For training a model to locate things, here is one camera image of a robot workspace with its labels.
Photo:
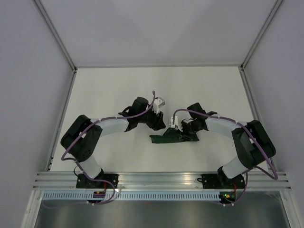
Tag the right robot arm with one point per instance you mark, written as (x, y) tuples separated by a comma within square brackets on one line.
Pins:
[(254, 148)]

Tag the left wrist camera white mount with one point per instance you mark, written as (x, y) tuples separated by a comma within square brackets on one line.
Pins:
[(157, 104)]

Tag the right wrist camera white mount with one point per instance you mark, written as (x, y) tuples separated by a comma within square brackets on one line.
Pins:
[(175, 123)]

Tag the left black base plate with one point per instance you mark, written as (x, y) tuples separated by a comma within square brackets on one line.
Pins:
[(108, 181)]

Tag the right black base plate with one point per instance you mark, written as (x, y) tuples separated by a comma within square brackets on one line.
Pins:
[(213, 181)]

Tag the right aluminium frame post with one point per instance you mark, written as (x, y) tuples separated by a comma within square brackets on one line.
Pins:
[(266, 24)]

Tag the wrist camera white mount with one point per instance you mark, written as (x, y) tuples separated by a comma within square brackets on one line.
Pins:
[(157, 104), (175, 123)]

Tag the white slotted cable duct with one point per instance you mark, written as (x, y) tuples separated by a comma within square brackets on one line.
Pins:
[(134, 195)]

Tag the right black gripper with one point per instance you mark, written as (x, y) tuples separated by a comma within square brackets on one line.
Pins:
[(184, 136)]

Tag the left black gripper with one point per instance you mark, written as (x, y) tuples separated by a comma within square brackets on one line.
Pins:
[(157, 123)]

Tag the aluminium front rail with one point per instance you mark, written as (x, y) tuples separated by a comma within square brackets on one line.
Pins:
[(142, 181)]

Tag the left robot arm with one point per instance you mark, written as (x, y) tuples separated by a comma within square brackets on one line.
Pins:
[(81, 138)]

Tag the left aluminium frame post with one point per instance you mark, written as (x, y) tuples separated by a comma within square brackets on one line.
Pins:
[(54, 33)]

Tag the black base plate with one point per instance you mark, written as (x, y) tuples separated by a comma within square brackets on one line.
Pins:
[(108, 181), (213, 181)]

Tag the aluminium frame post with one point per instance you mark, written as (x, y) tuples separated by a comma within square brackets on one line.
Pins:
[(54, 33), (266, 24)]

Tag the dark green cloth napkin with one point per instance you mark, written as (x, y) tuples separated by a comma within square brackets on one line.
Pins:
[(169, 136)]

